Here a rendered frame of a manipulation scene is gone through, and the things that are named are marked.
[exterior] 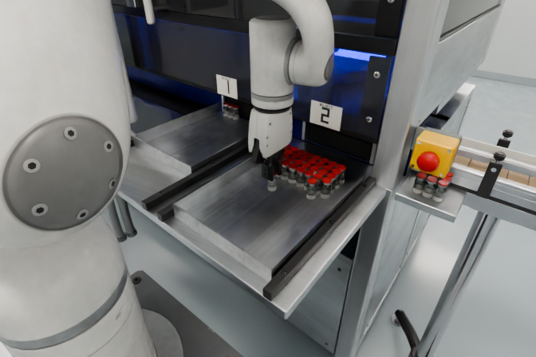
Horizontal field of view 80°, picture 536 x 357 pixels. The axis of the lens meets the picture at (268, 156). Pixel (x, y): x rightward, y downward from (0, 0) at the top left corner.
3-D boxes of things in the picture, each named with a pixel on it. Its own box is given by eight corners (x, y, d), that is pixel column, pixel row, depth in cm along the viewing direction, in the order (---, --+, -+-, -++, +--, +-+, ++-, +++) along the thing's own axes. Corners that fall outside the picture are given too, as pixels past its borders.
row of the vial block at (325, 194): (269, 168, 82) (270, 153, 80) (331, 195, 72) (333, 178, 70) (265, 171, 81) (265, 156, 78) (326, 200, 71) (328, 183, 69)
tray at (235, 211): (274, 153, 89) (275, 142, 87) (361, 188, 75) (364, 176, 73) (175, 216, 67) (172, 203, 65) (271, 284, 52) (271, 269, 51)
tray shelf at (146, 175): (210, 112, 119) (210, 107, 118) (396, 180, 81) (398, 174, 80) (80, 166, 87) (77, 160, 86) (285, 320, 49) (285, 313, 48)
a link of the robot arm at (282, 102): (270, 80, 68) (269, 93, 69) (242, 91, 62) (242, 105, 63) (303, 88, 63) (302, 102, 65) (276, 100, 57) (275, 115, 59)
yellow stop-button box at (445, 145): (418, 154, 73) (427, 126, 69) (452, 165, 69) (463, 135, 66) (407, 168, 68) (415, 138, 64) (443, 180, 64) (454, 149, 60)
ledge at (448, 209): (412, 173, 84) (414, 167, 83) (467, 192, 77) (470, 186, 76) (393, 199, 75) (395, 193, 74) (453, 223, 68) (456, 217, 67)
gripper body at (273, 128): (273, 89, 69) (273, 135, 74) (241, 103, 62) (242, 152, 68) (301, 97, 65) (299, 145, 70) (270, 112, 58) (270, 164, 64)
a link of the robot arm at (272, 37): (304, 88, 63) (264, 80, 67) (309, 15, 56) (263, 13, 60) (285, 100, 57) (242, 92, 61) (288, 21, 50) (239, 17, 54)
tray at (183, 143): (219, 111, 115) (218, 101, 113) (276, 131, 101) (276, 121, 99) (134, 146, 92) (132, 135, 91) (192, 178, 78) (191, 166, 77)
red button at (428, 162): (419, 162, 67) (423, 145, 65) (439, 168, 65) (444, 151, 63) (412, 170, 65) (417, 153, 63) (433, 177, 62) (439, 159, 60)
